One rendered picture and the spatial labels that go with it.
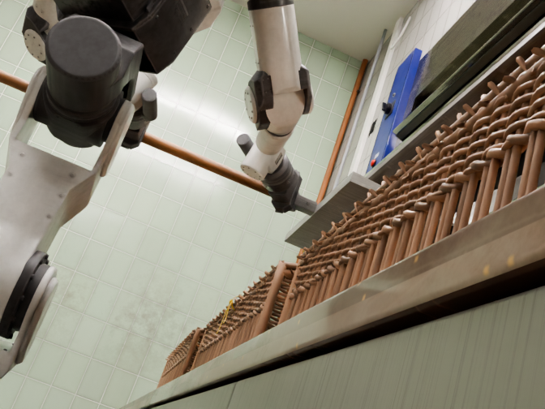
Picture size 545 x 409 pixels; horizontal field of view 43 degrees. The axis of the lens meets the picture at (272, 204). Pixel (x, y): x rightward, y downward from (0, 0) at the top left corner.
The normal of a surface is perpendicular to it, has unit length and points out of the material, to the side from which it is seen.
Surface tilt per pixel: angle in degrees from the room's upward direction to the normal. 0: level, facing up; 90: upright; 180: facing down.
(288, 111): 131
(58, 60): 90
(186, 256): 90
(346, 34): 180
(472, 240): 90
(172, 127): 90
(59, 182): 74
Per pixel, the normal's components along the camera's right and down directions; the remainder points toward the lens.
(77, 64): 0.27, -0.31
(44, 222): 0.34, -0.53
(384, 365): -0.91, -0.39
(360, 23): -0.31, 0.87
